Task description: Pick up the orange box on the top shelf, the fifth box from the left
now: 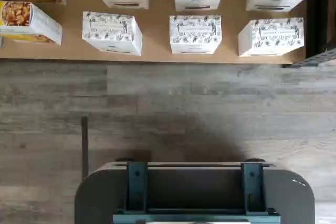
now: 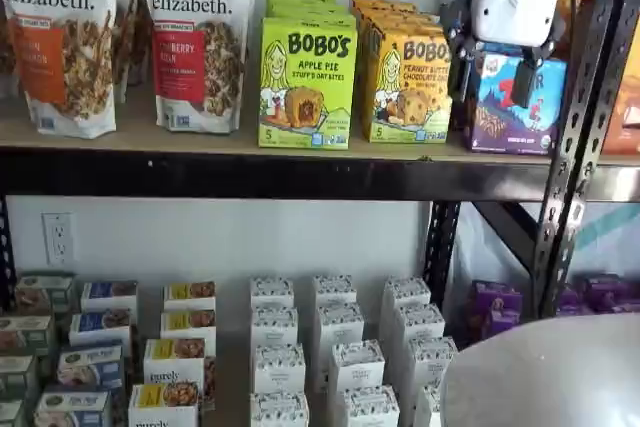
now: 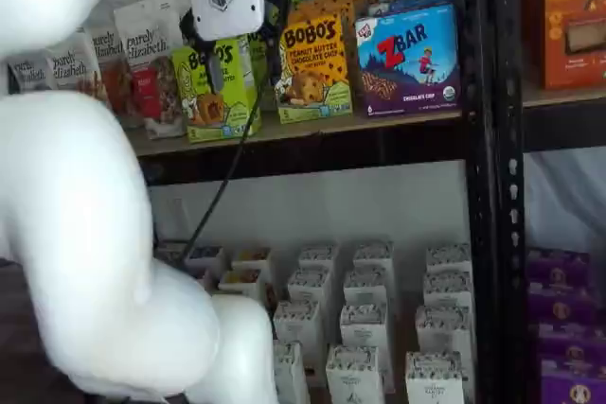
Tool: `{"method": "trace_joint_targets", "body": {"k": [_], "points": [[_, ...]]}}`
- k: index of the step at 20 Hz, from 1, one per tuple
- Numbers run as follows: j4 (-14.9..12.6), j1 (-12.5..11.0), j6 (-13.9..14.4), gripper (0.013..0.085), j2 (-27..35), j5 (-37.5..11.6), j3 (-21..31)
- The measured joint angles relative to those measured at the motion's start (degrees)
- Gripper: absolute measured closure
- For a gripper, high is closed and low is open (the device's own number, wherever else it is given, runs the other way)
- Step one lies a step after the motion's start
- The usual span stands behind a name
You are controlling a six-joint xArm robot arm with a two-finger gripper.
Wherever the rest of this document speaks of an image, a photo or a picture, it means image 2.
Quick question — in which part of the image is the green label oatmeal box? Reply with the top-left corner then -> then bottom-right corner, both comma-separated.
0,399 -> 27,427
0,355 -> 40,401
14,274 -> 76,316
0,315 -> 55,357

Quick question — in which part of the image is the white patterned boxes group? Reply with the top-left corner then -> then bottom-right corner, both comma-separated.
124,271 -> 466,427

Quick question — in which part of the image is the blue label oatmeal box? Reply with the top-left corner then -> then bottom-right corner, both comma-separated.
56,344 -> 125,391
68,311 -> 133,348
80,280 -> 139,314
33,385 -> 114,427

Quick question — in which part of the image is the yellow label granola box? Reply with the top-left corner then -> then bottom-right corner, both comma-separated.
143,338 -> 217,388
159,310 -> 217,343
128,383 -> 204,427
163,281 -> 217,313

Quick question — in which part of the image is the white patterned pantry box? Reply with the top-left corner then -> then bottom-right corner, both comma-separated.
383,277 -> 432,308
253,344 -> 307,395
250,305 -> 299,348
327,340 -> 386,391
317,302 -> 365,348
249,390 -> 310,427
416,384 -> 444,427
341,385 -> 400,427
312,275 -> 358,306
393,303 -> 447,343
406,336 -> 459,386
249,276 -> 295,309

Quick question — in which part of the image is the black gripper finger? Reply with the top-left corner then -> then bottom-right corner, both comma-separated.
514,36 -> 555,109
440,0 -> 482,100

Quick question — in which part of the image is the blue purple Zbar box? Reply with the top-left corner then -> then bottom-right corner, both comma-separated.
466,50 -> 569,155
477,40 -> 525,56

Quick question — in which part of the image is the white wall outlet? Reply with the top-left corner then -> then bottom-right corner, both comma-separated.
41,212 -> 77,267

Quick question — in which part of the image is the orange Bobo's peanut butter box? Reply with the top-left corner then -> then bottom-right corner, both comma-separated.
368,23 -> 454,145
356,8 -> 444,118
349,0 -> 419,16

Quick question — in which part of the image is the large orange snack box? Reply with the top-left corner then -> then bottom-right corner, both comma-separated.
601,30 -> 640,156

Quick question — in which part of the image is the wooden shelf board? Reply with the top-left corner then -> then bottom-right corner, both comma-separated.
597,151 -> 640,169
0,74 -> 556,161

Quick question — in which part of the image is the white granola bag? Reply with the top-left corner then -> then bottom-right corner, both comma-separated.
0,0 -> 22,101
113,0 -> 154,104

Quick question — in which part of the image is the brown orange snack box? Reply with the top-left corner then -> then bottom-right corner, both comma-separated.
555,0 -> 597,61

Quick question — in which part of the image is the granola bag orange label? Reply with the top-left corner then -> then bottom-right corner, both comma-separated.
0,0 -> 119,140

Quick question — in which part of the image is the granola bag red label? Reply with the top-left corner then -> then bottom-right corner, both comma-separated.
139,0 -> 258,135

